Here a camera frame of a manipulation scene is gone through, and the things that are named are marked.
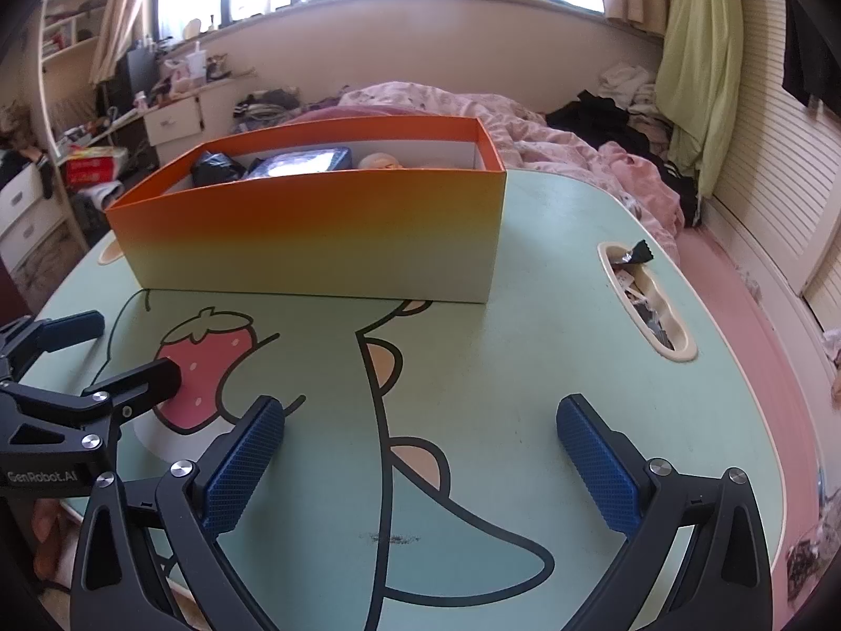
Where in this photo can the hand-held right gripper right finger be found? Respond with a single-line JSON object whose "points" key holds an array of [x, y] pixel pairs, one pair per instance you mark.
{"points": [[598, 466]]}

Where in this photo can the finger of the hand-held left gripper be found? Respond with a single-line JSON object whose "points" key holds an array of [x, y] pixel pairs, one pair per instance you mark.
{"points": [[79, 327], [144, 384]]}

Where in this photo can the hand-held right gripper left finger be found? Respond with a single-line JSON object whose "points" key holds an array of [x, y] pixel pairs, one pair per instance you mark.
{"points": [[243, 466]]}

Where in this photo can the black leather cloth with lace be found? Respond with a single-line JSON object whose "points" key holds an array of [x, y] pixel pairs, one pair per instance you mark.
{"points": [[213, 169]]}

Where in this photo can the orange gradient cardboard box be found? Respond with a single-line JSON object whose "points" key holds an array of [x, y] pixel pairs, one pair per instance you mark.
{"points": [[315, 236]]}

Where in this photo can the dark blue tin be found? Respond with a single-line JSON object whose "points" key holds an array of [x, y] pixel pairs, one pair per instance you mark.
{"points": [[299, 163]]}

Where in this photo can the green cartoon print desktop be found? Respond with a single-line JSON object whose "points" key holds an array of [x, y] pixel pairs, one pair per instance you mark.
{"points": [[460, 447]]}

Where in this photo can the person's left hand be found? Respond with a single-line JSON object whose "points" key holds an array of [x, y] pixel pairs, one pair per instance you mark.
{"points": [[47, 532]]}

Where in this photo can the white drawer unit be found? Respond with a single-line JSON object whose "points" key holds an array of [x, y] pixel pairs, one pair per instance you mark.
{"points": [[23, 210]]}

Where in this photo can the red and white tissue pack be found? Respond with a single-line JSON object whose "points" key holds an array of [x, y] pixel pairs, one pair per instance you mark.
{"points": [[92, 167]]}

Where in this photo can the pile of wrappers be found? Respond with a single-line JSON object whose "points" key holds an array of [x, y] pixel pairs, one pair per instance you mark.
{"points": [[647, 309]]}

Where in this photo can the black snack wrapper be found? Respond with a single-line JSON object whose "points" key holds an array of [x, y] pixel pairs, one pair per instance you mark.
{"points": [[634, 253]]}

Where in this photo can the white drawer cabinet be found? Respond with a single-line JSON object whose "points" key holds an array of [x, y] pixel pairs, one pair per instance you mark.
{"points": [[172, 119]]}

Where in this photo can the black monitor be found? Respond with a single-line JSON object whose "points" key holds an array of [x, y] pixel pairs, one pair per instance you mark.
{"points": [[139, 72]]}

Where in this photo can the striped clothes pile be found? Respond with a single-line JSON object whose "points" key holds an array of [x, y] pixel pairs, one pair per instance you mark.
{"points": [[263, 108]]}

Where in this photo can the white cup with straw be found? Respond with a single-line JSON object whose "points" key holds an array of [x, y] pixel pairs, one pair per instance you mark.
{"points": [[196, 64]]}

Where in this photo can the white bookshelf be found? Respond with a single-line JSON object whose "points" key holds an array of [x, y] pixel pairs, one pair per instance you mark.
{"points": [[66, 39]]}

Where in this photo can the white louvered closet doors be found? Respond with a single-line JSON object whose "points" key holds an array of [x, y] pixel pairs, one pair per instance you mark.
{"points": [[769, 197]]}

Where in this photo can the black clothes pile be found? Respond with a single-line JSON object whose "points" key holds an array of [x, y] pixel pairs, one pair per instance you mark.
{"points": [[591, 115]]}

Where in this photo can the white clothes pile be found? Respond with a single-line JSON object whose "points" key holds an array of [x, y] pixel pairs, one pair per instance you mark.
{"points": [[631, 82]]}

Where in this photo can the pink floral blanket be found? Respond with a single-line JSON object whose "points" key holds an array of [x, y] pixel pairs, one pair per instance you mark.
{"points": [[460, 105]]}

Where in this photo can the light green hanging cloth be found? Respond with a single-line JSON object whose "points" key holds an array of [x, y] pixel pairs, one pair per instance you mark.
{"points": [[703, 66]]}

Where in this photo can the black hanging garment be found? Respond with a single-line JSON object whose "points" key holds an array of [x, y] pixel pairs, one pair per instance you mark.
{"points": [[811, 59]]}

